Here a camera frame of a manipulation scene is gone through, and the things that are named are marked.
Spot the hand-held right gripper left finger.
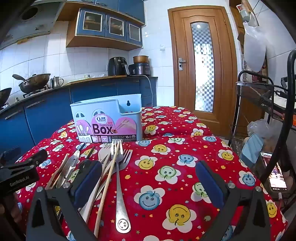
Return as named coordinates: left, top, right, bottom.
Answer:
left=26, top=159, right=102, bottom=241

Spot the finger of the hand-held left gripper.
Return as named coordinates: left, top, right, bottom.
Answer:
left=0, top=146, right=22, bottom=166
left=14, top=149, right=48, bottom=169

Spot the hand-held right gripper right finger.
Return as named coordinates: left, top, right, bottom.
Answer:
left=195, top=160, right=271, bottom=241

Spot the white plastic fork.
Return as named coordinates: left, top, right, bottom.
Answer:
left=79, top=162, right=112, bottom=223

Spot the wooden chopstick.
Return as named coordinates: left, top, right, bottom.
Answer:
left=93, top=141, right=122, bottom=237
left=46, top=153, right=70, bottom=190

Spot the metal fork with smiley handle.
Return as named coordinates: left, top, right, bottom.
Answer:
left=110, top=141, right=132, bottom=233

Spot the light blue utensil box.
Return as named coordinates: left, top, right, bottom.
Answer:
left=70, top=93, right=142, bottom=143

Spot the blue kitchen base cabinet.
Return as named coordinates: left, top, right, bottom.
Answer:
left=0, top=77, right=159, bottom=154

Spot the dark wok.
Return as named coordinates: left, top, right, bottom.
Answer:
left=0, top=88, right=12, bottom=109

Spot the red smiley flower tablecloth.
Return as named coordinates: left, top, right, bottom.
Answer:
left=14, top=105, right=289, bottom=241

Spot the gas stove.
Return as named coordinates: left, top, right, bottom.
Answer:
left=22, top=86, right=51, bottom=98

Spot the smartphone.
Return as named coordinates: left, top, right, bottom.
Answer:
left=260, top=150, right=289, bottom=193

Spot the metal wok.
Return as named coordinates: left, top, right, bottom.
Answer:
left=12, top=73, right=51, bottom=93

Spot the metal kettle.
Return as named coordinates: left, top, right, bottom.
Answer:
left=50, top=76, right=65, bottom=89

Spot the clear plastic bag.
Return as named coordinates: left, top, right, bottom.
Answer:
left=246, top=118, right=285, bottom=140

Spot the black metal rack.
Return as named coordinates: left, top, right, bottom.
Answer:
left=230, top=49, right=296, bottom=210

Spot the wooden door with glass panel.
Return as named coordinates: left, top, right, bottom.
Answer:
left=168, top=6, right=238, bottom=139

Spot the black air fryer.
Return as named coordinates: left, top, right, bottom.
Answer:
left=108, top=57, right=130, bottom=76

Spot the brown pot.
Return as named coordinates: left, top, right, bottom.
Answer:
left=132, top=55, right=149, bottom=64

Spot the grey range hood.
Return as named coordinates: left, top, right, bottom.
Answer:
left=0, top=0, right=67, bottom=49

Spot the white plastic bag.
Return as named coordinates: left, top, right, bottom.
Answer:
left=242, top=23, right=269, bottom=73

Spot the blue upper cabinet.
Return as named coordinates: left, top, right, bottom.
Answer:
left=57, top=0, right=146, bottom=26

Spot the white power cable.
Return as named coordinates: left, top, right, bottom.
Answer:
left=138, top=74, right=155, bottom=107

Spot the blue glass-door wall cabinet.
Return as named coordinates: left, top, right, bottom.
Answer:
left=66, top=8, right=146, bottom=51

